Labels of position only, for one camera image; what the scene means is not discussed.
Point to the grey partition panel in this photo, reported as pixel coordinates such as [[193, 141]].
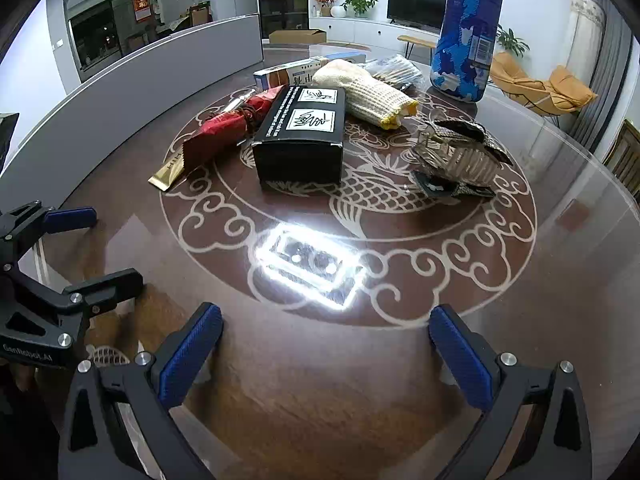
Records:
[[125, 85]]

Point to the black television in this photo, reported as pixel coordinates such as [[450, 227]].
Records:
[[417, 5]]

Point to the brown cardboard box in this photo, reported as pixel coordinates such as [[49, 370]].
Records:
[[297, 36]]

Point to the bag of cotton swabs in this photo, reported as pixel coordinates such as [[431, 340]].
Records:
[[395, 67]]

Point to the leafy floor plant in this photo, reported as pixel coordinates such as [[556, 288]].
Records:
[[512, 42]]

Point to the glittery black hair clip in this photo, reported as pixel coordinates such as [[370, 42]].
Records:
[[465, 160]]

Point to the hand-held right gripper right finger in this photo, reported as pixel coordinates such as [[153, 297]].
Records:
[[460, 355]]

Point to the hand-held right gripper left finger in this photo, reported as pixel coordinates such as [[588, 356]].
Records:
[[192, 355]]

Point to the blue camouflage cylinder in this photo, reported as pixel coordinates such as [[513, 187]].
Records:
[[465, 35]]

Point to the dark glass window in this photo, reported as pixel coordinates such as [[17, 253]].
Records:
[[95, 35]]

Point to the wooden bench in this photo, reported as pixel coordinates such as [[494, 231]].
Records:
[[417, 41]]

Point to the white floor air conditioner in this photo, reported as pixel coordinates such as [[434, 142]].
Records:
[[587, 30]]

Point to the red poster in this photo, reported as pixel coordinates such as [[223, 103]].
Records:
[[142, 10]]

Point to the white television cabinet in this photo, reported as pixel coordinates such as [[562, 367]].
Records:
[[360, 30]]

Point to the green potted plant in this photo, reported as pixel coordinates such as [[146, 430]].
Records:
[[360, 4]]

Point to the long blue white box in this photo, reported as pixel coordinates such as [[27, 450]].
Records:
[[295, 71]]

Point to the black cardboard box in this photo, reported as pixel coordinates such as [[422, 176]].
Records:
[[300, 155]]

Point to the white vase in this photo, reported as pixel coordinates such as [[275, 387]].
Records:
[[338, 11]]

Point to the grey curtain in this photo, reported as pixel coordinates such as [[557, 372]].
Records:
[[612, 70]]

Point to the cream knit gloves yellow cuffs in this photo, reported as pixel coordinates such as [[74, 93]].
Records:
[[370, 95]]

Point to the wooden chair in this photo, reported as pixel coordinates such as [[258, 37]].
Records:
[[627, 155]]

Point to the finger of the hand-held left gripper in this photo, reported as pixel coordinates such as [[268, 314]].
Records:
[[107, 285], [70, 217]]

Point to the red snack packet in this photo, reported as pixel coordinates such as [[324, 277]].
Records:
[[220, 135]]

